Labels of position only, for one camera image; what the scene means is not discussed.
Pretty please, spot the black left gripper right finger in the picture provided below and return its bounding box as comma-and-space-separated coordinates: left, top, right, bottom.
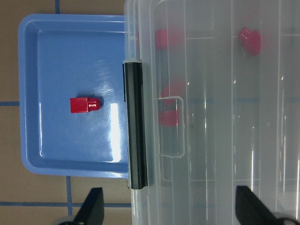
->
235, 186, 279, 225

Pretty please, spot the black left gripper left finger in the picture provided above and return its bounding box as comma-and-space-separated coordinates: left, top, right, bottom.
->
73, 187, 104, 225

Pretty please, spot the red block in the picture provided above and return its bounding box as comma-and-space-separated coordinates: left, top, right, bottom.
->
155, 29, 168, 50
159, 81, 186, 98
70, 97, 102, 113
158, 110, 180, 127
238, 27, 261, 56

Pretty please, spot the clear plastic box lid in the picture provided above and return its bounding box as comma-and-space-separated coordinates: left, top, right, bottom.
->
153, 0, 300, 225

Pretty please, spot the red block in box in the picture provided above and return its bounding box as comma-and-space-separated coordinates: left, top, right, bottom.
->
238, 27, 261, 56
159, 81, 186, 98
155, 29, 168, 50
158, 110, 180, 127

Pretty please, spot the clear plastic storage box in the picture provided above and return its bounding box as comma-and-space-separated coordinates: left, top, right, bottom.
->
123, 0, 300, 225

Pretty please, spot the blue plastic tray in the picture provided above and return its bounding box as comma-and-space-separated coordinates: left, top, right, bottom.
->
18, 14, 128, 179

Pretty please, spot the black box latch handle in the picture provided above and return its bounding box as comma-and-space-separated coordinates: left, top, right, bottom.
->
123, 62, 148, 190

